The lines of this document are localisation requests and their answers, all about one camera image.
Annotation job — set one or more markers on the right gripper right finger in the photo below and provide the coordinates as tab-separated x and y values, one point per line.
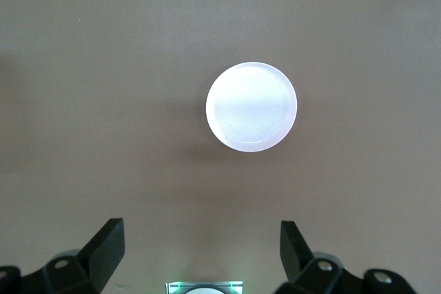
310	273

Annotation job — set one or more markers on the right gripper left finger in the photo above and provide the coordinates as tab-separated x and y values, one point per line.
93	266

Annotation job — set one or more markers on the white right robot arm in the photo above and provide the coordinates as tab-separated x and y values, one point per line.
205	291

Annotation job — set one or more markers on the pink round plate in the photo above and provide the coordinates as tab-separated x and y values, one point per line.
251	106

